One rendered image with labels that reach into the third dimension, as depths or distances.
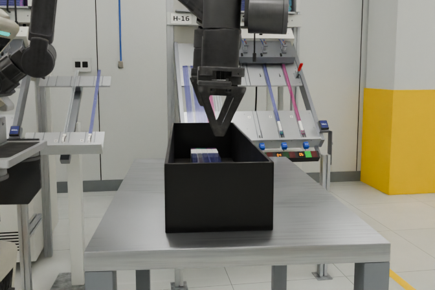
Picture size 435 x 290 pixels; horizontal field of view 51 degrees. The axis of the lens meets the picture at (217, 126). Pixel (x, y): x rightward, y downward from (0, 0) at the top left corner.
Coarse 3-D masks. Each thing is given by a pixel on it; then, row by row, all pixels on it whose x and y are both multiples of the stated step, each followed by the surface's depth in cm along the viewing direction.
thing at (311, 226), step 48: (144, 192) 97; (288, 192) 97; (96, 240) 69; (144, 240) 69; (192, 240) 69; (240, 240) 69; (288, 240) 69; (336, 240) 69; (384, 240) 69; (96, 288) 66; (144, 288) 135; (384, 288) 69
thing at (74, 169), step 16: (80, 128) 222; (80, 160) 221; (80, 176) 221; (80, 192) 220; (80, 208) 221; (80, 224) 222; (80, 240) 223; (80, 256) 224; (80, 272) 225; (64, 288) 222; (80, 288) 222
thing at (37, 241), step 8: (56, 184) 302; (40, 192) 255; (56, 192) 301; (32, 200) 238; (40, 200) 254; (56, 200) 301; (0, 208) 236; (8, 208) 236; (16, 208) 237; (32, 208) 238; (40, 208) 254; (56, 208) 300; (0, 216) 236; (8, 216) 237; (16, 216) 237; (56, 216) 300; (0, 224) 236; (8, 224) 237; (16, 224) 238; (40, 224) 253; (56, 224) 299; (0, 232) 237; (8, 232) 238; (16, 232) 238; (40, 232) 253; (0, 240) 237; (8, 240) 238; (16, 240) 239; (32, 240) 240; (40, 240) 253; (32, 248) 240; (40, 248) 252; (32, 256) 241
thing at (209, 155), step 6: (192, 150) 122; (198, 150) 122; (204, 150) 122; (210, 150) 122; (216, 150) 122; (192, 156) 113; (198, 156) 113; (204, 156) 113; (210, 156) 113; (216, 156) 113
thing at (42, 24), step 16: (32, 0) 110; (48, 0) 110; (32, 16) 110; (48, 16) 111; (32, 32) 111; (48, 32) 112; (32, 48) 110; (48, 48) 114; (32, 64) 112; (48, 64) 113
